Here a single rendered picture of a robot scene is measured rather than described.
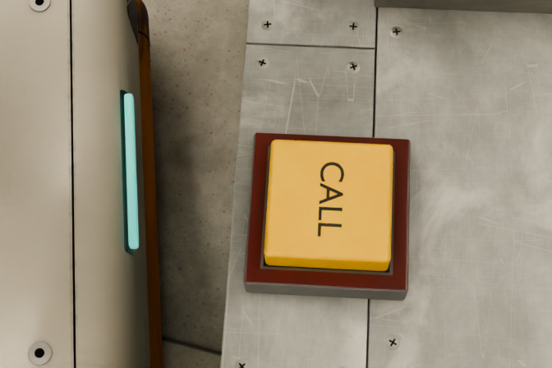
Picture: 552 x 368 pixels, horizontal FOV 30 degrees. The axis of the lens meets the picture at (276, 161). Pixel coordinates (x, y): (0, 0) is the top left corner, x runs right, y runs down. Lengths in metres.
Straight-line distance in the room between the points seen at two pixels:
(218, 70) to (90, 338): 0.52
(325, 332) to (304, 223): 0.06
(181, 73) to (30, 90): 0.34
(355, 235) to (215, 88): 0.97
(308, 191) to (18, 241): 0.65
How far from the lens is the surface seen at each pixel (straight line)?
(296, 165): 0.50
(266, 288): 0.51
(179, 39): 1.48
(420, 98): 0.56
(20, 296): 1.09
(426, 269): 0.53
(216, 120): 1.42
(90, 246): 1.09
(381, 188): 0.50
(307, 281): 0.50
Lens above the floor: 1.31
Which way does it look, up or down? 69 degrees down
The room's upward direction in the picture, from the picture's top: 5 degrees counter-clockwise
